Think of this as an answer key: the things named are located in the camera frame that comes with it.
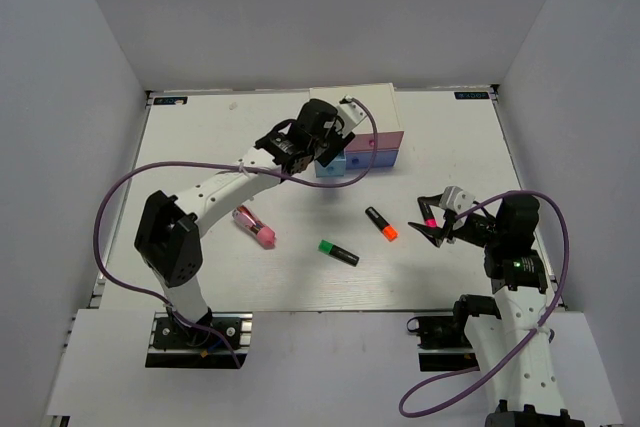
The left table label sticker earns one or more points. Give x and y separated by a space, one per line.
171 100

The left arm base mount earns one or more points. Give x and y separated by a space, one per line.
174 346

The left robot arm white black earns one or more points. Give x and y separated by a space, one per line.
171 227

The white drawer cabinet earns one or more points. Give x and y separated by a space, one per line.
380 101

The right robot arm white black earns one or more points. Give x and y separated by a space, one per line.
506 330

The pink capped pen tube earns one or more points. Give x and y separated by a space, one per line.
251 224

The table label sticker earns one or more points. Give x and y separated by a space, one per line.
471 95
171 100

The right table label sticker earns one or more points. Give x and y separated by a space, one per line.
471 95

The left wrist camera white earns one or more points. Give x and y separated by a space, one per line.
350 115

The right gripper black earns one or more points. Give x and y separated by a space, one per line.
436 235

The orange highlighter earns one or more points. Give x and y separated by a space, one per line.
381 223

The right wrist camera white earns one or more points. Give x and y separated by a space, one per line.
456 199

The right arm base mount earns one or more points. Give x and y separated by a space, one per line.
441 344

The green highlighter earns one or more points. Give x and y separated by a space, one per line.
338 253

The pink drawer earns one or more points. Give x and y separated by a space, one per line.
377 139

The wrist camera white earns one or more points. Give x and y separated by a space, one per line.
456 199
350 115

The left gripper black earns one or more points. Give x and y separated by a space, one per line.
337 147

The light blue drawer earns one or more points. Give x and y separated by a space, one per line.
335 168

